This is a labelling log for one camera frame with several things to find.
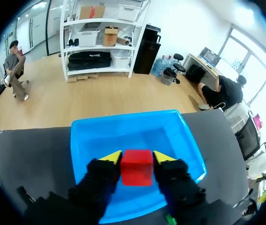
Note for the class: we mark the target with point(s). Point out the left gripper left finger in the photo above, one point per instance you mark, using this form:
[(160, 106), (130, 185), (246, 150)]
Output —
[(95, 185)]

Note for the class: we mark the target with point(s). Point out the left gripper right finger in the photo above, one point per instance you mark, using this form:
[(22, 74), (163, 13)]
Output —
[(182, 185)]

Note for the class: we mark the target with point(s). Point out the red cube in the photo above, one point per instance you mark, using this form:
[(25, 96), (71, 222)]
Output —
[(136, 168)]

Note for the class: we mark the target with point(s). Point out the blue plastic bin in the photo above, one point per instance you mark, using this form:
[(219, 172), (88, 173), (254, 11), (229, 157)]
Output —
[(132, 131)]

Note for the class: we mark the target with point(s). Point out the person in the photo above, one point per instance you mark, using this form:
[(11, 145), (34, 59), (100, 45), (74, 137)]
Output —
[(224, 91), (14, 70)]

